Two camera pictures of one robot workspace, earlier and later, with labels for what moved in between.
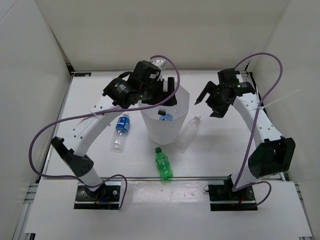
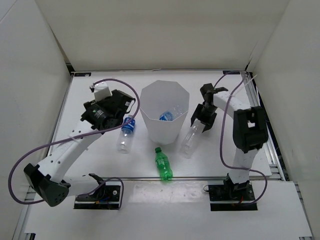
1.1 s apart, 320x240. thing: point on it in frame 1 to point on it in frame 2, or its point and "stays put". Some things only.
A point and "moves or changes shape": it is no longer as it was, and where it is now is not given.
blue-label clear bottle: x=122 y=127 moves or changes shape
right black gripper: x=219 y=111 to x=208 y=122
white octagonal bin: x=165 y=122 stays put
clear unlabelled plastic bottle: x=188 y=134 moves or changes shape
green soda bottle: x=162 y=160 stays put
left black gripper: x=162 y=95 to x=99 y=103
